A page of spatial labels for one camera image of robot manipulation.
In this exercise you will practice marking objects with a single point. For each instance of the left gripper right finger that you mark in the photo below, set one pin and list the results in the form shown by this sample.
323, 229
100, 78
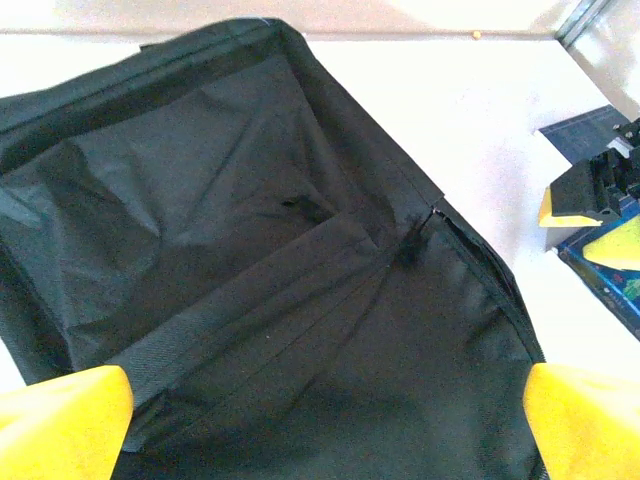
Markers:
590, 430

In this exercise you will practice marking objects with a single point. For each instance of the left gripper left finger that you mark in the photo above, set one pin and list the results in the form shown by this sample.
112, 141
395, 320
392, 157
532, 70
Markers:
60, 430

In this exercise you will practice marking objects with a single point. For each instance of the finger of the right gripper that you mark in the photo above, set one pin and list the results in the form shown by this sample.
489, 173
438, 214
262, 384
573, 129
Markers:
620, 250
575, 200

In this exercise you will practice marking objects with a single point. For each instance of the blue box with yellow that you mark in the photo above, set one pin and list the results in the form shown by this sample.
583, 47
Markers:
600, 290

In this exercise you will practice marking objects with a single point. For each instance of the black backpack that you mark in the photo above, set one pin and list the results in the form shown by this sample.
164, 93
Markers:
250, 225

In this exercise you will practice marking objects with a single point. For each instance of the aluminium frame post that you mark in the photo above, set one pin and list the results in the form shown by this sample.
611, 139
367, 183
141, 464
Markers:
580, 22

